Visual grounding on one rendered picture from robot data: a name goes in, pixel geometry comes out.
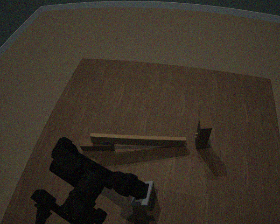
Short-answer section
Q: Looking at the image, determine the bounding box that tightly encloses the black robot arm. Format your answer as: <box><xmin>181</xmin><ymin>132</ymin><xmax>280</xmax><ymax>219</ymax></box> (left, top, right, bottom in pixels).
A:
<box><xmin>49</xmin><ymin>137</ymin><xmax>149</xmax><ymax>224</ymax></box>

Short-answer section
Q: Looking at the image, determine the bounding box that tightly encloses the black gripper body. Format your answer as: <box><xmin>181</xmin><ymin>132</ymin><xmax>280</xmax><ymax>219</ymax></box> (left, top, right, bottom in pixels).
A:
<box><xmin>30</xmin><ymin>187</ymin><xmax>96</xmax><ymax>224</ymax></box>

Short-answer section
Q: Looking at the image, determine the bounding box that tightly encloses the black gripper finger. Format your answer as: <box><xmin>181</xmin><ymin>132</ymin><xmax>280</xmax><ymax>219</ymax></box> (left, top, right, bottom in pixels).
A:
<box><xmin>34</xmin><ymin>204</ymin><xmax>52</xmax><ymax>224</ymax></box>

